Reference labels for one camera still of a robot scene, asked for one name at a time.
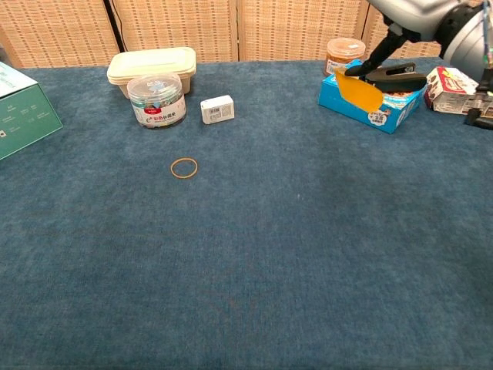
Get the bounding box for black stapler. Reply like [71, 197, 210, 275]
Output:
[357, 62, 428, 94]

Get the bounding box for black arm cable with connector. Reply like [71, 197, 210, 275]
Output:
[464, 69, 493, 130]

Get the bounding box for clear jar of coloured clips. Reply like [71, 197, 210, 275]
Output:
[126, 72, 187, 130]

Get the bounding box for orange jar of rubber bands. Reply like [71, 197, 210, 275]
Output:
[323, 38, 367, 77]

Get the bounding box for green cardboard box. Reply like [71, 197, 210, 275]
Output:
[0, 61, 64, 162]

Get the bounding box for blue printed cardboard box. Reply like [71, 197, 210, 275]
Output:
[317, 59, 428, 135]

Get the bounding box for tan rubber band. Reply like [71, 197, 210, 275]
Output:
[169, 156, 199, 180]

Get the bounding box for blue fabric tablecloth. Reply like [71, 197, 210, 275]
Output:
[0, 56, 493, 370]

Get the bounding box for cream lidded food container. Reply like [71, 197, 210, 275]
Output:
[106, 46, 197, 86]

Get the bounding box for small white labelled box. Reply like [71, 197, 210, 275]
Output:
[200, 94, 236, 125]

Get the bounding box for white red snack box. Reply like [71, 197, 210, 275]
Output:
[423, 66, 493, 116]

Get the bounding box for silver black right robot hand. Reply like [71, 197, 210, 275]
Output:
[344, 0, 463, 77]

